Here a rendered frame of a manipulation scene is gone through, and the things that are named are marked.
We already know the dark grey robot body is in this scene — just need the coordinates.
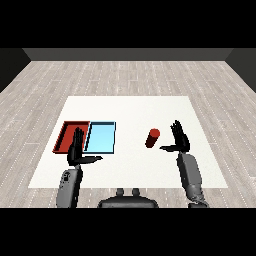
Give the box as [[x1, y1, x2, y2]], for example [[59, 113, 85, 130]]
[[97, 187, 160, 209]]

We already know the red shallow open box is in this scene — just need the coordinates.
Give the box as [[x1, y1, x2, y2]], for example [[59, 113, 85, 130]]
[[52, 120, 91, 155]]

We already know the red can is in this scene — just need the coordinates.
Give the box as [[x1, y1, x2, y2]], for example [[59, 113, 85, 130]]
[[144, 128, 161, 149]]

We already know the light blue shallow open box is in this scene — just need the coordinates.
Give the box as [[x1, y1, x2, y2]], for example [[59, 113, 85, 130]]
[[82, 121, 117, 155]]

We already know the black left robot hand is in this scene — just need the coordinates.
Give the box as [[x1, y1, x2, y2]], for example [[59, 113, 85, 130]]
[[66, 126, 104, 167]]

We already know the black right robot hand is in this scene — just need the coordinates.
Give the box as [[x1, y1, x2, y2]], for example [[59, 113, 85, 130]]
[[159, 119, 191, 154]]

